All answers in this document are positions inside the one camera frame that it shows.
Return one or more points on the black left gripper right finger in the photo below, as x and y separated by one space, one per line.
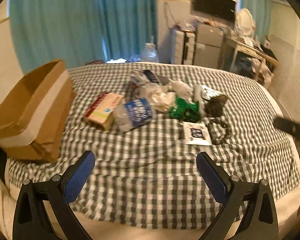
259 219

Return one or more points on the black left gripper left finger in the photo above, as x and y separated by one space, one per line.
30 218

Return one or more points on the green sachet packet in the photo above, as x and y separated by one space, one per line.
185 111

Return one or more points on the pink white medicine box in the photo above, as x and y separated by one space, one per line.
100 112

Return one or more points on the dark crumpled foil wrapper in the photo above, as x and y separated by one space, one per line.
215 101

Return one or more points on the brown cardboard box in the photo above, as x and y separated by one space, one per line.
33 114

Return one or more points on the white black printed sachet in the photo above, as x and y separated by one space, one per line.
196 134

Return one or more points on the white dressing table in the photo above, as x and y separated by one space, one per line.
232 47

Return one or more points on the white rolled tube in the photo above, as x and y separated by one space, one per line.
197 95

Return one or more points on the oval white vanity mirror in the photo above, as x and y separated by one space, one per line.
245 24

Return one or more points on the grey white checkered cloth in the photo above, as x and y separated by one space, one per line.
147 177

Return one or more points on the grey mini fridge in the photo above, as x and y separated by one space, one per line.
208 46

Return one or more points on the crumpled white plastic bag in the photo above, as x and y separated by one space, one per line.
163 97

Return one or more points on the white suitcase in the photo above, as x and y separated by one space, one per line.
182 47

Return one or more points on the crushed blue label water bottle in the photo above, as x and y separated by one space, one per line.
134 114

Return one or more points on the clear large water jug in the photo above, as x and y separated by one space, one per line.
149 53

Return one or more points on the dark patterned box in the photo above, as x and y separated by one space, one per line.
95 62

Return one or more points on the teal curtain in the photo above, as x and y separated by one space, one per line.
80 31

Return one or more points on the black wall television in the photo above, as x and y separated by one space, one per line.
224 9

